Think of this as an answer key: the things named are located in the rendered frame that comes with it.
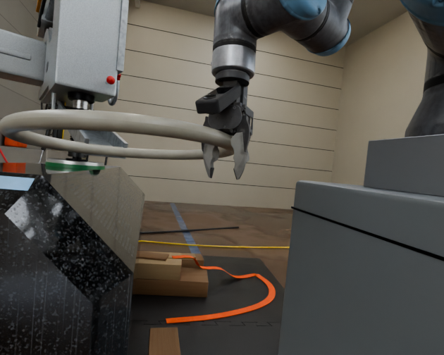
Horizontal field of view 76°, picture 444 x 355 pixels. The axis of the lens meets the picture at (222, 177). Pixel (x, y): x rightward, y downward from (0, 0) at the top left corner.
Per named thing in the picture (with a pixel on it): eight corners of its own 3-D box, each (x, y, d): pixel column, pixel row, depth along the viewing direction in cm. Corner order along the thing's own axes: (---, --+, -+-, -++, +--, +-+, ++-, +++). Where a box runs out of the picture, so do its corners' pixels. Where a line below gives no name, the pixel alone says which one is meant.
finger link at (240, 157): (258, 177, 59) (251, 134, 60) (249, 176, 54) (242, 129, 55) (244, 179, 61) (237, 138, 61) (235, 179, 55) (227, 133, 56)
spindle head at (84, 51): (43, 103, 130) (50, 4, 129) (94, 112, 144) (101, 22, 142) (53, 91, 102) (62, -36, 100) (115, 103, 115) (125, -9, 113)
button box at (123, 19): (111, 73, 119) (116, 5, 118) (117, 75, 121) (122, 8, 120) (116, 70, 113) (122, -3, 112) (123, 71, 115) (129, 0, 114)
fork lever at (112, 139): (46, 109, 130) (48, 98, 128) (91, 117, 141) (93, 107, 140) (68, 153, 78) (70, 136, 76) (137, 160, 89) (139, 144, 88)
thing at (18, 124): (0, 146, 70) (1, 134, 70) (175, 162, 100) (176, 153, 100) (-8, 108, 31) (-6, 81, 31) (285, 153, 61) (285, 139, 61)
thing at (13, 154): (-18, 218, 327) (-14, 144, 324) (29, 202, 453) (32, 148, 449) (41, 220, 342) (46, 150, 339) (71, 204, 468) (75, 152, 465)
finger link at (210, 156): (220, 178, 63) (231, 138, 62) (208, 177, 57) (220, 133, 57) (208, 175, 64) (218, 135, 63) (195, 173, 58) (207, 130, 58)
